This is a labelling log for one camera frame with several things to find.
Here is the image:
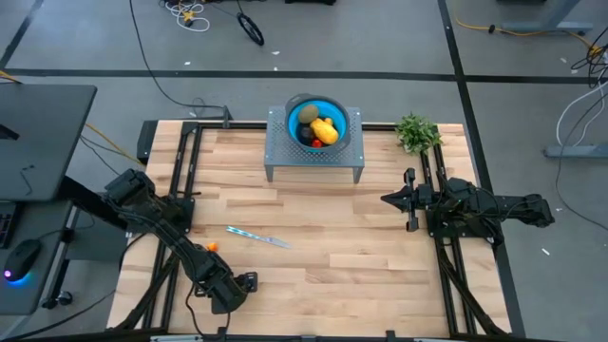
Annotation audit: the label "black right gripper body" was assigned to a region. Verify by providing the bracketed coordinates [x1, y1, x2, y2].
[403, 168, 443, 233]

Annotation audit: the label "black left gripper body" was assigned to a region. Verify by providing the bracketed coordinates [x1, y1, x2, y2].
[208, 271, 258, 314]

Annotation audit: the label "brown kiwi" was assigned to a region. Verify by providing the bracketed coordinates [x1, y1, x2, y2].
[297, 104, 320, 124]

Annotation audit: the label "blue collapsible bowl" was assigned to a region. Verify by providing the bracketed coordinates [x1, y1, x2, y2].
[283, 92, 352, 155]

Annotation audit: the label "green plant in white pot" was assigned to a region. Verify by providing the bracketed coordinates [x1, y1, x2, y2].
[394, 112, 441, 157]

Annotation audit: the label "grey perforated metal shelf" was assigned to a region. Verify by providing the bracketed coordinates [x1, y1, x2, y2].
[263, 105, 366, 184]

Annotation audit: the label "grey desk base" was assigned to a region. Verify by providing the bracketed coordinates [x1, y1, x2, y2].
[544, 144, 608, 159]
[496, 0, 595, 34]

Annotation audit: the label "black computer mouse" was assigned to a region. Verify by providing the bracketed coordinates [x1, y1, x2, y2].
[3, 238, 43, 285]

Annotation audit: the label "black keyboard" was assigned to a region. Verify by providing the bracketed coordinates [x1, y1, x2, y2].
[0, 202, 15, 250]

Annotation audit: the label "grey standing desk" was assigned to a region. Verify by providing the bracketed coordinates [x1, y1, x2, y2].
[0, 84, 99, 317]

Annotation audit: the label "knife with patterned handle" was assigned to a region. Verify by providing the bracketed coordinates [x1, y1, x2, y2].
[225, 225, 291, 250]

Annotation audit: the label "silver aluminium bracket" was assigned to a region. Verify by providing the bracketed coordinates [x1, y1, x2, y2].
[150, 334, 204, 342]

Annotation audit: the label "white floor cables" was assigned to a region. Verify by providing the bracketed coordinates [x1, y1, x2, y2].
[555, 80, 608, 148]

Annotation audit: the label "black aluminium table frame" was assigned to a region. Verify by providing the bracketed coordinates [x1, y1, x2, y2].
[106, 120, 513, 342]

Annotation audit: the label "yellow floor cable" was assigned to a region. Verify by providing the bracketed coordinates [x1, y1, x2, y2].
[453, 16, 604, 56]

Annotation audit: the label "thin yellow cable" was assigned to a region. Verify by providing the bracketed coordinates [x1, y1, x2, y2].
[84, 123, 146, 166]

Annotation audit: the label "black cable bundle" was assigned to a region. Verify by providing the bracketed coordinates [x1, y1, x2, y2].
[569, 42, 608, 91]

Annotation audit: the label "white cable bundle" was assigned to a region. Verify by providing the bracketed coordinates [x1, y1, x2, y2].
[163, 0, 211, 33]

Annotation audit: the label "black floor cable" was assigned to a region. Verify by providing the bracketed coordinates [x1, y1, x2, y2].
[127, 0, 227, 111]

